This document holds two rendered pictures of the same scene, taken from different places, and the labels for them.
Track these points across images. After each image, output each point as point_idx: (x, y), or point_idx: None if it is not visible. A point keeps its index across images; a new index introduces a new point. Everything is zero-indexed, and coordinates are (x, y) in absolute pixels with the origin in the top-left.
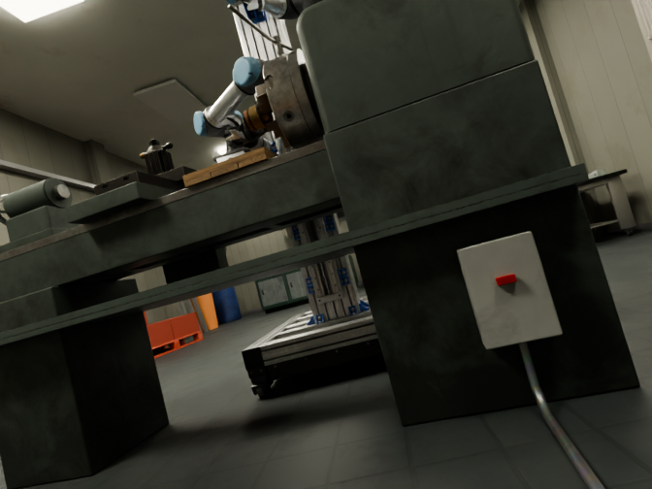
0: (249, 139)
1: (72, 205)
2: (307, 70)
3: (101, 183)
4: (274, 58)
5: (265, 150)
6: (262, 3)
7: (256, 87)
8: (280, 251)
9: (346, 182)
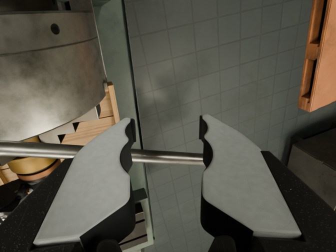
0: (5, 184)
1: (153, 239)
2: (45, 1)
3: (147, 236)
4: (48, 101)
5: (110, 84)
6: (127, 126)
7: (98, 115)
8: (131, 55)
9: None
